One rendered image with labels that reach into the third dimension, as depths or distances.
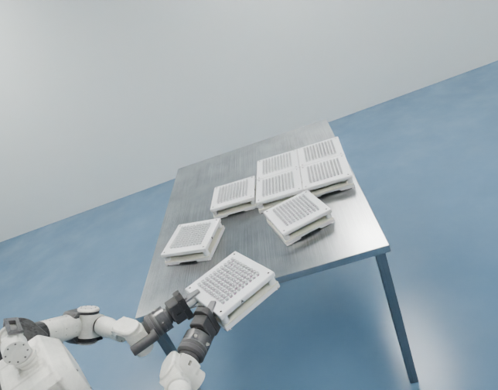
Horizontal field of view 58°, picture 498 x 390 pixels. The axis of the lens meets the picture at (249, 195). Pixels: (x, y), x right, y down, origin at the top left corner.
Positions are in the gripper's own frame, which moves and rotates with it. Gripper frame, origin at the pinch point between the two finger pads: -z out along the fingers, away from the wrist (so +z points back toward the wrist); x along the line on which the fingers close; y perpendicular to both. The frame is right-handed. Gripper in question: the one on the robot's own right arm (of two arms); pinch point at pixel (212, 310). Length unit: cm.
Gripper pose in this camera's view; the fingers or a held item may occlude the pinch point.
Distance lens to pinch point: 156.4
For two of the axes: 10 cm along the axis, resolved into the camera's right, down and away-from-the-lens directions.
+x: 3.6, 8.1, 4.6
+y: 8.8, -1.2, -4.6
